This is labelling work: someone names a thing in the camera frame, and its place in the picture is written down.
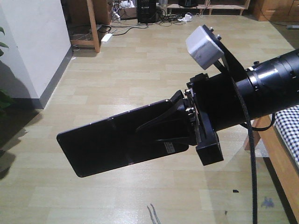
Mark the wooden desk leg frame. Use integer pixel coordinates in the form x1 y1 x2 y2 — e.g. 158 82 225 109
70 0 100 53

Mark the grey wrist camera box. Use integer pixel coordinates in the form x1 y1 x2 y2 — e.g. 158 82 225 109
185 25 224 70

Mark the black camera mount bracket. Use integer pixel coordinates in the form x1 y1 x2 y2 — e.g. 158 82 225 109
202 25 247 82

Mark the black white checkered bedsheet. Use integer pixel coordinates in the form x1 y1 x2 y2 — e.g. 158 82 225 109
275 105 299 166

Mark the black foldable smartphone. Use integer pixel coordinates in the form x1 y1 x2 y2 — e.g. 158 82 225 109
57 100 189 177

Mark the low wooden bench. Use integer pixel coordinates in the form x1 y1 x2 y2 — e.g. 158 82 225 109
165 0 250 15

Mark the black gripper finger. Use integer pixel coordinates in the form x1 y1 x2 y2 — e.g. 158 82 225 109
170 90 187 110
135 109 197 146

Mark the black computer tower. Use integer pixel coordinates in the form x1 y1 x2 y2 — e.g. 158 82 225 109
137 0 156 24

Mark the white power strip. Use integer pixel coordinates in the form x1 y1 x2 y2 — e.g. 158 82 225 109
101 34 113 42

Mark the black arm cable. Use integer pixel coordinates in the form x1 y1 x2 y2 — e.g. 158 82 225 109
230 79 276 224

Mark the wooden bed frame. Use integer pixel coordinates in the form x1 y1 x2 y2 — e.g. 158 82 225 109
253 124 299 222

